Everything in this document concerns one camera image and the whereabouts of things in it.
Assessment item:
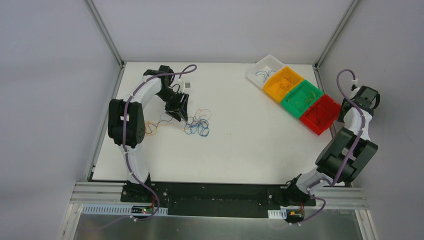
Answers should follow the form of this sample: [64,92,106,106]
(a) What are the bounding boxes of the aluminium frame rail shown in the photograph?
[70,182,369,210]

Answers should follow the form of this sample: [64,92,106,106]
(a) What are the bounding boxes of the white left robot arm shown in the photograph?
[107,64,197,203]

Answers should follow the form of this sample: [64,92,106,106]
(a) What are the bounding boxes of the clear plastic bin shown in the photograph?
[245,54,287,89]

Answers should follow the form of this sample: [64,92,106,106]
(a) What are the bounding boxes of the red plastic bin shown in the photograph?
[300,94,342,136]

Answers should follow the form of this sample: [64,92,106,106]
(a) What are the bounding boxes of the tangled yellow cables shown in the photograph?
[144,109,213,137]

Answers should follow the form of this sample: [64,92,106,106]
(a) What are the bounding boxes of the green plastic bin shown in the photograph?
[280,79,324,119]

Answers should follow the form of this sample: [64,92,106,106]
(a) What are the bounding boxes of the tangled blue cables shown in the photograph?
[183,115,211,138]

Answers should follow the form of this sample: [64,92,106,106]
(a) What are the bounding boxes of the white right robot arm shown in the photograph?
[281,85,381,207]

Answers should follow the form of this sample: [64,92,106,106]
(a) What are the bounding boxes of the yellow plastic bin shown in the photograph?
[262,66,305,103]

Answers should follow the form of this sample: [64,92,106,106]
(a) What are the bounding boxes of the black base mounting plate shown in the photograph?
[120,181,316,219]

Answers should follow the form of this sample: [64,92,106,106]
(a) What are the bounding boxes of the tangled brown cables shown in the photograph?
[155,109,200,128]

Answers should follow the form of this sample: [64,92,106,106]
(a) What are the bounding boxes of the blue cable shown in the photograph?
[255,69,277,83]

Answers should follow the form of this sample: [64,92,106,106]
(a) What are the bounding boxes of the long brown cable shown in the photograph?
[309,104,334,127]

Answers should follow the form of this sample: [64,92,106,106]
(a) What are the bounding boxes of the tangled pink cables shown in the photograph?
[193,108,213,123]

